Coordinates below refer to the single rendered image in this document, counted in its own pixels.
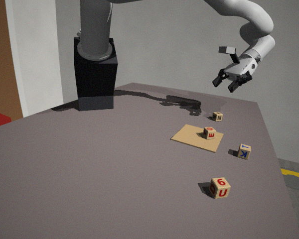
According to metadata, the tan flat mat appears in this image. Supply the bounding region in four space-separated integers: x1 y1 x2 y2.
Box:
171 124 223 153

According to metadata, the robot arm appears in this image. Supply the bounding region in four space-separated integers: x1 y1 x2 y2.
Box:
77 0 275 64

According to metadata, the wooden letter block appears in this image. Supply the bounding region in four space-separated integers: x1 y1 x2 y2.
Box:
237 144 251 160
209 177 231 199
212 112 223 121
203 127 216 139

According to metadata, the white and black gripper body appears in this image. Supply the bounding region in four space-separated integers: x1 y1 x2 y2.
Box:
223 53 258 81

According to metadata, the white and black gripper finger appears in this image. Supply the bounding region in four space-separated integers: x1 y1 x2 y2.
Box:
212 69 229 87
228 71 253 93

